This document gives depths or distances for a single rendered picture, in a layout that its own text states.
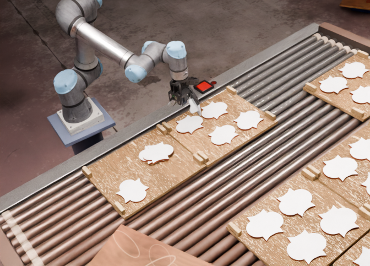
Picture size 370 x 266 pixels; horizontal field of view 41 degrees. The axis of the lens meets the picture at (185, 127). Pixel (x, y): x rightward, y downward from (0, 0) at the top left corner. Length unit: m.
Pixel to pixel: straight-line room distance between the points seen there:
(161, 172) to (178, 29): 3.01
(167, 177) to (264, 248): 0.51
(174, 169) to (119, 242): 0.47
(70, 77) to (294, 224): 1.22
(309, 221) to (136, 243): 0.63
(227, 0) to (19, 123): 2.52
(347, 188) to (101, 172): 1.00
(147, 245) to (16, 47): 3.82
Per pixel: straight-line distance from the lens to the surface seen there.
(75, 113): 2.43
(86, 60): 2.38
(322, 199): 1.93
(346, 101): 2.38
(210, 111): 2.30
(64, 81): 2.37
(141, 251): 1.69
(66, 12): 2.09
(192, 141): 2.17
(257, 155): 2.11
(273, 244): 1.79
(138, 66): 1.95
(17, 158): 3.85
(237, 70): 2.61
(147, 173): 2.06
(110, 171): 2.12
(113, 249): 1.71
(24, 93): 4.50
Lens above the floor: 2.39
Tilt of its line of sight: 40 degrees down
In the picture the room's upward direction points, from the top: 8 degrees counter-clockwise
